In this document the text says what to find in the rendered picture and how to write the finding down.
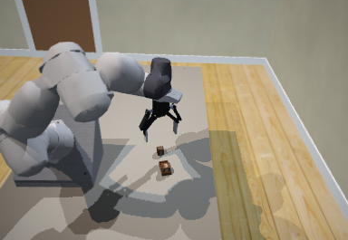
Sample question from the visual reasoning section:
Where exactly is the brown cube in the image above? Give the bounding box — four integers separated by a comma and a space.
157, 146, 164, 156
161, 163, 170, 173

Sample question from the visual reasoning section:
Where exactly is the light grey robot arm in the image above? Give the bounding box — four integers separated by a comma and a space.
0, 42, 182, 178

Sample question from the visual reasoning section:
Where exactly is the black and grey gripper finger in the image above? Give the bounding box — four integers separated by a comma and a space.
163, 103, 182, 134
139, 109, 161, 142

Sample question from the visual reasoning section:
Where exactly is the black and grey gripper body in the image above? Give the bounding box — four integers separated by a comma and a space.
152, 100, 170, 118

